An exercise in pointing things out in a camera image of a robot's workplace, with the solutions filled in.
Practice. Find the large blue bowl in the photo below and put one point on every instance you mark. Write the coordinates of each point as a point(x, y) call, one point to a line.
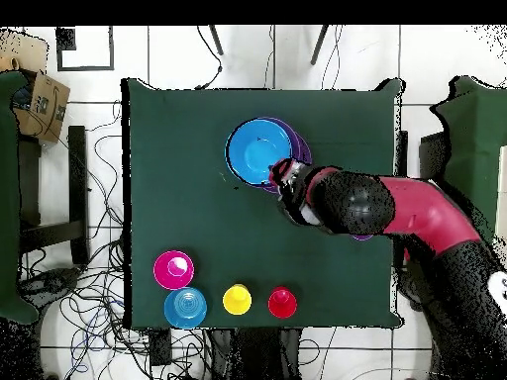
point(257, 152)

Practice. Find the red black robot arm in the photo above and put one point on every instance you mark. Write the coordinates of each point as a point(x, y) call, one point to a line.
point(427, 209)

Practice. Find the dark green tablecloth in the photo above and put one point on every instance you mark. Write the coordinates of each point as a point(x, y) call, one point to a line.
point(178, 217)

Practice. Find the red cup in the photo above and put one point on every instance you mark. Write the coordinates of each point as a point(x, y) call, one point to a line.
point(282, 303)

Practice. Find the black tripod leg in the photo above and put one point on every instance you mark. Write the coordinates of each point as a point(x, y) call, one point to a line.
point(319, 45)
point(216, 39)

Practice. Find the yellow cup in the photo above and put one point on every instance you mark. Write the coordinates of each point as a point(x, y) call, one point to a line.
point(237, 299)

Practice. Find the small red bowl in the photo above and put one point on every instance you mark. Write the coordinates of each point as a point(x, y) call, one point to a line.
point(173, 270)

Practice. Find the small blue bowl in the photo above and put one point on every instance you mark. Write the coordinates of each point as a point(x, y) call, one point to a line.
point(185, 308)

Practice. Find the green clothed side table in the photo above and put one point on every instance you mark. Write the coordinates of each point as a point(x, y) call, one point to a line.
point(8, 198)
point(475, 130)

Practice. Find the black power box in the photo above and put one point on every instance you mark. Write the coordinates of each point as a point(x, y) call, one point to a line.
point(160, 346)

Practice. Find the brown cardboard box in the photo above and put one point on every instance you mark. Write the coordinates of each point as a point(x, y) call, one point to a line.
point(47, 107)

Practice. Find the dark grey equipment base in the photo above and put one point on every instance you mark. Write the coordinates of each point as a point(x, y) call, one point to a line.
point(51, 281)

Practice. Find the black chair frame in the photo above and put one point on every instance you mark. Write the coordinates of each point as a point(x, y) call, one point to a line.
point(77, 178)

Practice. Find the black square floor frame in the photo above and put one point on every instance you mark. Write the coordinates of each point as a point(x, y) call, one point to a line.
point(111, 47)

